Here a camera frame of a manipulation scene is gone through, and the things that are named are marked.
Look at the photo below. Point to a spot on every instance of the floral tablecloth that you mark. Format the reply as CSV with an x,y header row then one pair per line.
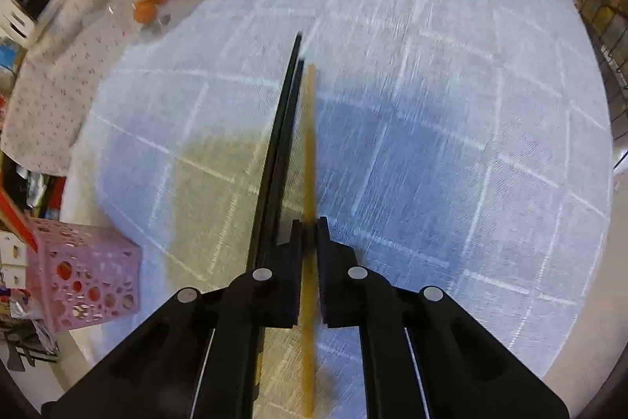
x,y
54,95

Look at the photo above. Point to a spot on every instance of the black chopstick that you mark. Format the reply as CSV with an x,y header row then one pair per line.
x,y
282,119
290,129

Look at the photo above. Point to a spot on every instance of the printed snack bag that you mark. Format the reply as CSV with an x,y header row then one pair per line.
x,y
41,193

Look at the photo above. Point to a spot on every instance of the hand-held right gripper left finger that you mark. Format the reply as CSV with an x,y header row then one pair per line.
x,y
294,262

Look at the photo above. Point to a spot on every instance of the blue checked tablecloth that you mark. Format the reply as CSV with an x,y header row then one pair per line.
x,y
441,154

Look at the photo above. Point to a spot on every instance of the wooden chopstick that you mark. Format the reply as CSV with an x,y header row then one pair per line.
x,y
310,154

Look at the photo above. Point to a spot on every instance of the pink perforated utensil holder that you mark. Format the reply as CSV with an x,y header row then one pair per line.
x,y
88,276

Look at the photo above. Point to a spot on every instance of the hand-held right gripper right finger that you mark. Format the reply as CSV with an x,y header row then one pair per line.
x,y
325,262

